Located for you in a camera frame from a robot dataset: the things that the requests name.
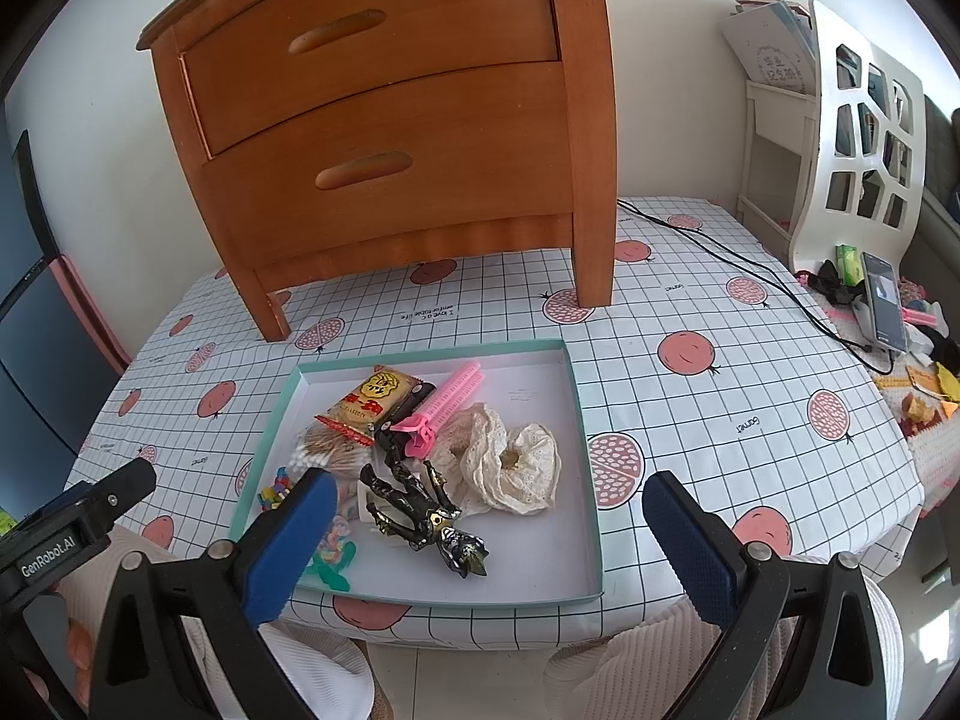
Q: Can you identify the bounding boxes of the white cutout chair back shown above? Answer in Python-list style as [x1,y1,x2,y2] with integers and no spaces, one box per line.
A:
[791,0,927,271]

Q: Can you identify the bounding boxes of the black gold action figure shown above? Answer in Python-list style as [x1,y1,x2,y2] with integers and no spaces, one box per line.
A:
[358,427,492,580]

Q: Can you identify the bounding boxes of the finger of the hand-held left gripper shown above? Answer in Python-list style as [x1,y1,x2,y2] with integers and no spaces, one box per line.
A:
[91,457,158,535]

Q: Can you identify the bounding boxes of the orange paper piece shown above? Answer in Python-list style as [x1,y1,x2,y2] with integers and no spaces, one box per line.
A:
[934,364,960,421]

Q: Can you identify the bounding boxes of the blue cabinet with pink edge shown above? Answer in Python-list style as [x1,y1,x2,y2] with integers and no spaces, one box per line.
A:
[0,131,130,522]

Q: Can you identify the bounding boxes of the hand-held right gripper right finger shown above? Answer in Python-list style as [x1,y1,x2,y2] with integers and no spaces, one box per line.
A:
[641,470,882,720]

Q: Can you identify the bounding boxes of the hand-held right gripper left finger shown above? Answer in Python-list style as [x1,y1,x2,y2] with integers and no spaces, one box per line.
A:
[88,467,340,720]

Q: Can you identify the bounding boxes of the nightstand drawer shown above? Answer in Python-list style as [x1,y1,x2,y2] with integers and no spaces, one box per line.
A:
[178,0,563,160]
[205,60,577,272]

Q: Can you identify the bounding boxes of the pale booklets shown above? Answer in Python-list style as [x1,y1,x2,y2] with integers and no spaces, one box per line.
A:
[721,0,818,95]

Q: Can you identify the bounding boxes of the small white shelf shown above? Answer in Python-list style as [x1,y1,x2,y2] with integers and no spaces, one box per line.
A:
[736,79,818,248]

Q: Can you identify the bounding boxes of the person's left hand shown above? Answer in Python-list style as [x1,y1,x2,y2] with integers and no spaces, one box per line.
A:
[66,622,95,691]

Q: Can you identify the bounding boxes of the yellow red snack packet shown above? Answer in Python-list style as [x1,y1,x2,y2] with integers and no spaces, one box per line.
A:
[315,364,425,445]

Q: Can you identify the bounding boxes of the black toy car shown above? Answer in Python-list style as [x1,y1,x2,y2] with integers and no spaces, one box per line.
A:
[373,382,437,440]

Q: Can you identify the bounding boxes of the smartphone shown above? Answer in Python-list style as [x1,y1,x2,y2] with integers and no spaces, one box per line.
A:
[861,251,910,353]

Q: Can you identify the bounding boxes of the colourful bead bracelet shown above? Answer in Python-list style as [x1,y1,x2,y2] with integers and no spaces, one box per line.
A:
[259,466,295,511]

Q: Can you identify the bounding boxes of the black cable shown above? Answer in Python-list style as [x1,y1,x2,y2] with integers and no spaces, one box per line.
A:
[679,229,895,376]
[616,199,875,352]

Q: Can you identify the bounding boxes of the green plastic toy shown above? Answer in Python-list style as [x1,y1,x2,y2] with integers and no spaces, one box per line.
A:
[302,540,353,592]

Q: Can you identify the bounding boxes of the wooden nightstand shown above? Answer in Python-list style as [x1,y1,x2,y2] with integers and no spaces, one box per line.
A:
[136,0,617,342]

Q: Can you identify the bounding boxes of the pomegranate print checked tablecloth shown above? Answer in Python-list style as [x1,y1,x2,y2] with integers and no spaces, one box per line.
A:
[64,195,925,650]

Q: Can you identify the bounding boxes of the teal white cardboard tray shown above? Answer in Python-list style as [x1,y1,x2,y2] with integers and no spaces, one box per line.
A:
[227,340,605,608]

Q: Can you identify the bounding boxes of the black hair bow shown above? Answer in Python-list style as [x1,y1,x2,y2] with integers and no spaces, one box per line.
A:
[816,259,863,308]

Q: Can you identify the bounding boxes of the pink hair clip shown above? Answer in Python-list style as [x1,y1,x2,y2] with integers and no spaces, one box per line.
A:
[390,361,482,460]

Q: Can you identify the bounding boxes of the clear snack packet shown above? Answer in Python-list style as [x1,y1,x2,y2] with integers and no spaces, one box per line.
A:
[294,424,372,481]

